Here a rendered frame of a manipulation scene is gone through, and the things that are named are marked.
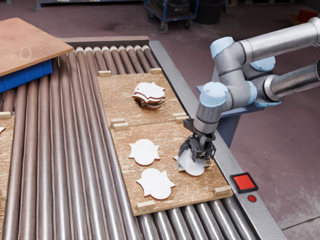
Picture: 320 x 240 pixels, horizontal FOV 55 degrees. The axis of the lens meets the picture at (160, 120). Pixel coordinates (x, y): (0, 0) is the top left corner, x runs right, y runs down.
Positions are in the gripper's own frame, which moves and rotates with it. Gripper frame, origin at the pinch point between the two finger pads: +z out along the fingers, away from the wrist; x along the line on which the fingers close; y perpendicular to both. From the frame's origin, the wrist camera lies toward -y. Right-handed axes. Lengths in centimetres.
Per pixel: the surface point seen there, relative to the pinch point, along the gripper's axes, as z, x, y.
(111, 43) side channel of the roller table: 8, -11, -104
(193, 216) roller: 1.3, -6.9, 20.6
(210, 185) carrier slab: 0.3, 2.9, 11.4
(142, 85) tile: -4.2, -7.8, -43.0
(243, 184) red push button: 0.9, 15.4, 12.8
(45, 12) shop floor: 121, -54, -404
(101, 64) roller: 8, -20, -81
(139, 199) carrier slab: 0.2, -22.6, 11.6
